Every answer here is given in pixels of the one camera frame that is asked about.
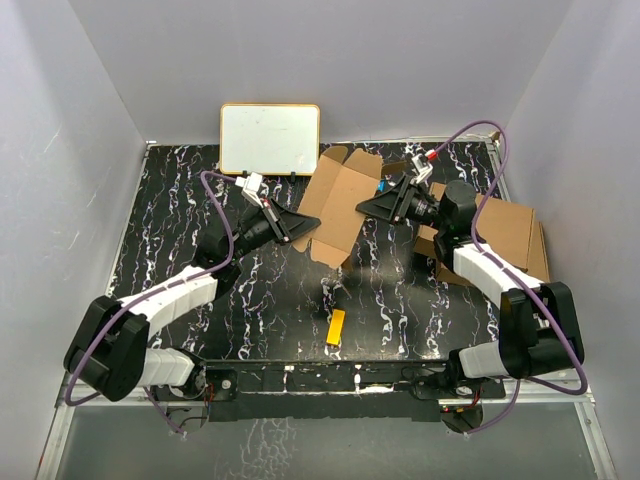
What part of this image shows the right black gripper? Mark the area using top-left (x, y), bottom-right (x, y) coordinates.
top-left (357, 174), bottom-right (449, 232)

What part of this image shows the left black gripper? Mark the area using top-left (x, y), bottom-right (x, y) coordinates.
top-left (228, 198), bottom-right (321, 263)

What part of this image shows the cardboard box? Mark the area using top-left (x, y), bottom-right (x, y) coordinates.
top-left (292, 145), bottom-right (408, 269)
top-left (413, 183), bottom-right (535, 272)
top-left (435, 220), bottom-right (551, 286)

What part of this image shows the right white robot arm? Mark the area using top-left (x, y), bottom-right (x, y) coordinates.
top-left (356, 177), bottom-right (588, 397)

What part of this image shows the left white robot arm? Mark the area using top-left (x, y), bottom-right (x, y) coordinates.
top-left (63, 200), bottom-right (321, 402)

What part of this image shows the yellow rectangular block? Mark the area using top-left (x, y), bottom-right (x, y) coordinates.
top-left (326, 309), bottom-right (346, 346)

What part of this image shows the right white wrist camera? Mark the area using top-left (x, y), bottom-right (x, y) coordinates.
top-left (411, 149), bottom-right (437, 186)

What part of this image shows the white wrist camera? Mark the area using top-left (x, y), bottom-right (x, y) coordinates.
top-left (235, 172), bottom-right (268, 209)
top-left (411, 149), bottom-right (437, 186)

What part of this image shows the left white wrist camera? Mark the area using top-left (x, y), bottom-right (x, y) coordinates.
top-left (235, 172), bottom-right (268, 209)

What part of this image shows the white board with wooden frame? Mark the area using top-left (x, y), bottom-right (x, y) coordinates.
top-left (219, 103), bottom-right (321, 176)

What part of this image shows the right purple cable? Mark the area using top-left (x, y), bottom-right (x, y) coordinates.
top-left (429, 119), bottom-right (589, 434)

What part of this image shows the aluminium frame rail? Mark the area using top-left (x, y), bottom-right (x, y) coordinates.
top-left (37, 383), bottom-right (616, 479)

